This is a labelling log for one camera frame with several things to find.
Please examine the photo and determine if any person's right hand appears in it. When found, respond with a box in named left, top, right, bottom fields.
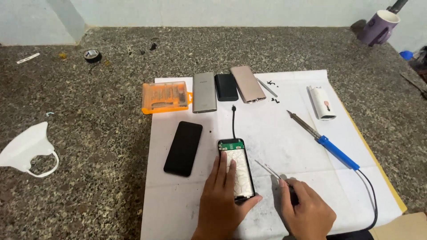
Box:
left=278, top=178, right=337, bottom=239

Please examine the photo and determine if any yellow paper sheet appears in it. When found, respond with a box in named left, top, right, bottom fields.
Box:
left=336, top=99, right=408, bottom=214

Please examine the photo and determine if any small black power bank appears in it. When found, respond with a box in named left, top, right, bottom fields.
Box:
left=214, top=73, right=240, bottom=102

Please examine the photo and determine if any blue handled soldering iron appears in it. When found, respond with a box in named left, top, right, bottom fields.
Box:
left=286, top=110, right=361, bottom=171

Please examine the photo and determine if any white face mask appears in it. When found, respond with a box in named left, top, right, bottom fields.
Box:
left=0, top=121, right=60, bottom=178

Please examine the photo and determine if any white plastic strip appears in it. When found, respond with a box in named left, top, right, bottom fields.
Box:
left=16, top=52, right=41, bottom=64

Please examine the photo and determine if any white paper sheet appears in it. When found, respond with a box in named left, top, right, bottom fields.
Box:
left=140, top=69, right=404, bottom=240

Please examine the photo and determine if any rose gold power bank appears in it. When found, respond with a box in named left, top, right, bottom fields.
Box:
left=230, top=65, right=267, bottom=104

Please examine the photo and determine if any thin metal pry tool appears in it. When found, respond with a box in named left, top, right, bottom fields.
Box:
left=255, top=78, right=278, bottom=98

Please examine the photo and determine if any heap of dark items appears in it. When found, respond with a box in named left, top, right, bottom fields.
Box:
left=412, top=46, right=427, bottom=84

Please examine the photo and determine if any person's left hand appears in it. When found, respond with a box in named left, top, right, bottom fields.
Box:
left=192, top=152, right=263, bottom=240

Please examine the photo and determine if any orange screwdriver bit case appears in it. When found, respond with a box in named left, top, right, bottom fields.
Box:
left=141, top=81, right=193, bottom=115

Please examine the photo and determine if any dark tool handle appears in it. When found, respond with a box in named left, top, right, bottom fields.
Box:
left=387, top=0, right=409, bottom=15

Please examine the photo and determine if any black handled precision screwdriver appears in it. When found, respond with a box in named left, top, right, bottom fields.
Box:
left=264, top=163, right=300, bottom=206

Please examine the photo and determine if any black power bank cover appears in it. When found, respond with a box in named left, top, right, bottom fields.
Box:
left=163, top=121, right=203, bottom=177

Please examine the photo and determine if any short black cable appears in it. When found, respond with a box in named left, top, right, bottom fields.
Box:
left=232, top=105, right=238, bottom=140

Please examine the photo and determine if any black electrical tape roll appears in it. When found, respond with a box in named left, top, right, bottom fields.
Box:
left=83, top=48, right=103, bottom=64

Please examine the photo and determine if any silver power bank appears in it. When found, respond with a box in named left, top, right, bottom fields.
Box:
left=192, top=72, right=218, bottom=114

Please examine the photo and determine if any purple mug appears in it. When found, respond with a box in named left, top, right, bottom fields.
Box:
left=358, top=10, right=401, bottom=47

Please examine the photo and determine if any black soldering iron cord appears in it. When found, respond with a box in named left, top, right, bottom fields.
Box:
left=355, top=169, right=379, bottom=231

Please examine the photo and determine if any white power bank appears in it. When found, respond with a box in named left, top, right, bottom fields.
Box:
left=307, top=85, right=337, bottom=121

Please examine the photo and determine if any brown cardboard box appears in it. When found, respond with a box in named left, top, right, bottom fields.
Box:
left=368, top=211, right=427, bottom=240

